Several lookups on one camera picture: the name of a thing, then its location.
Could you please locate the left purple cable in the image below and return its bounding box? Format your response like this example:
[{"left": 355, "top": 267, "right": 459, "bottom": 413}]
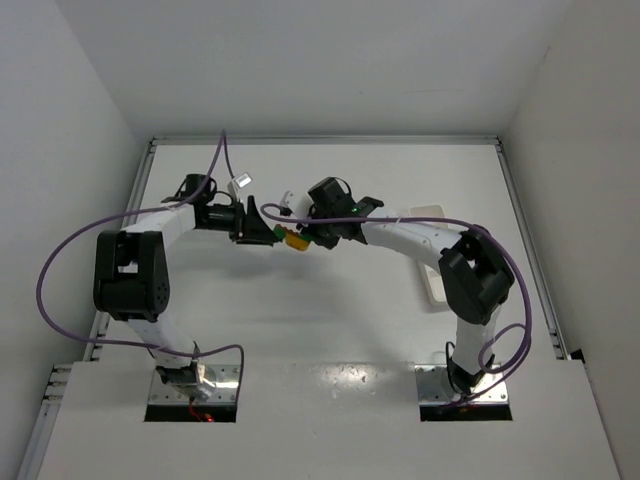
[{"left": 35, "top": 129, "right": 245, "bottom": 381}]

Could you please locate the yellow lego brick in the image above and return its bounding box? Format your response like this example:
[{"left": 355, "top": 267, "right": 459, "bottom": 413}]
[{"left": 284, "top": 232, "right": 310, "bottom": 252}]

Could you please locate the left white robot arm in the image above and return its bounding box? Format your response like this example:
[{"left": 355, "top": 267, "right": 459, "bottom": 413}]
[{"left": 93, "top": 174, "right": 279, "bottom": 391}]

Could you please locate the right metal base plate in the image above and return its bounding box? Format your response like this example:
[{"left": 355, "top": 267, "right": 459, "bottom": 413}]
[{"left": 415, "top": 364, "right": 509, "bottom": 406}]

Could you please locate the aluminium frame rail right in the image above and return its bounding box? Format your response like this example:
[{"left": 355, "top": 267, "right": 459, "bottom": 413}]
[{"left": 496, "top": 137, "right": 585, "bottom": 364}]

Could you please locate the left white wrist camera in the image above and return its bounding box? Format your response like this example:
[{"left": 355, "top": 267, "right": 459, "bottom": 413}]
[{"left": 227, "top": 172, "right": 253, "bottom": 202}]

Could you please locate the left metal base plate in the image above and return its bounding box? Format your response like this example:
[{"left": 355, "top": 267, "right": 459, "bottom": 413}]
[{"left": 148, "top": 363, "right": 239, "bottom": 406}]

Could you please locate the green lego brick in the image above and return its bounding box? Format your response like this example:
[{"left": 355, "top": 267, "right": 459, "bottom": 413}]
[{"left": 273, "top": 225, "right": 288, "bottom": 242}]

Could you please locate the aluminium frame rail left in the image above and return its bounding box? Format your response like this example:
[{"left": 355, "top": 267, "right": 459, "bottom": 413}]
[{"left": 17, "top": 141, "right": 156, "bottom": 480}]

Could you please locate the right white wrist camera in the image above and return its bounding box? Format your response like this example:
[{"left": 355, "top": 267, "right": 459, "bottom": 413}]
[{"left": 279, "top": 191, "right": 313, "bottom": 219}]

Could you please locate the aluminium frame rail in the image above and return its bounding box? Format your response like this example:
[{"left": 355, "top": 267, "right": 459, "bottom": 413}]
[
  {"left": 17, "top": 141, "right": 156, "bottom": 480},
  {"left": 496, "top": 137, "right": 585, "bottom": 364}
]

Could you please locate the brown lego brick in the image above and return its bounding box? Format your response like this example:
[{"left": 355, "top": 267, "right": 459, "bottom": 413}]
[{"left": 284, "top": 227, "right": 304, "bottom": 237}]

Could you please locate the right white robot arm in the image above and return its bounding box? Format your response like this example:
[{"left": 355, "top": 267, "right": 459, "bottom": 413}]
[{"left": 287, "top": 177, "right": 514, "bottom": 396}]

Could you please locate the metal base plate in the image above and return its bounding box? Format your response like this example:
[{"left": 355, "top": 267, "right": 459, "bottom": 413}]
[
  {"left": 148, "top": 363, "right": 239, "bottom": 406},
  {"left": 415, "top": 364, "right": 509, "bottom": 406}
]

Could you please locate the white divided plastic tray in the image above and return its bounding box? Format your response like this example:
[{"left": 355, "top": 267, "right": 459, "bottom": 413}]
[{"left": 408, "top": 204, "right": 448, "bottom": 308}]

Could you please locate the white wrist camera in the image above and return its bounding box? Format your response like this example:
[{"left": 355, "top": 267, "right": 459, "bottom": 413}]
[
  {"left": 279, "top": 191, "right": 313, "bottom": 219},
  {"left": 227, "top": 172, "right": 253, "bottom": 202}
]

